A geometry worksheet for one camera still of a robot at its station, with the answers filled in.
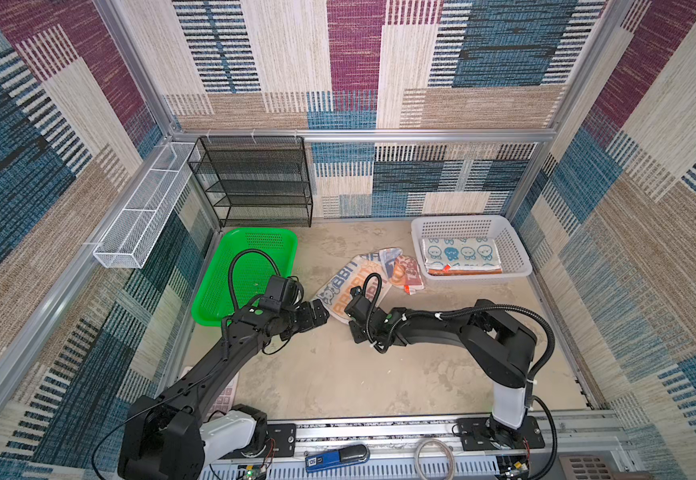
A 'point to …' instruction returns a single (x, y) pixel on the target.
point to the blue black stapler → (348, 455)
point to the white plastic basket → (513, 260)
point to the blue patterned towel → (462, 253)
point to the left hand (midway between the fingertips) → (317, 315)
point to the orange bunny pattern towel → (448, 270)
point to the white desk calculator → (225, 402)
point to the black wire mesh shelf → (255, 181)
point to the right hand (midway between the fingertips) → (363, 329)
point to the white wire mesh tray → (128, 244)
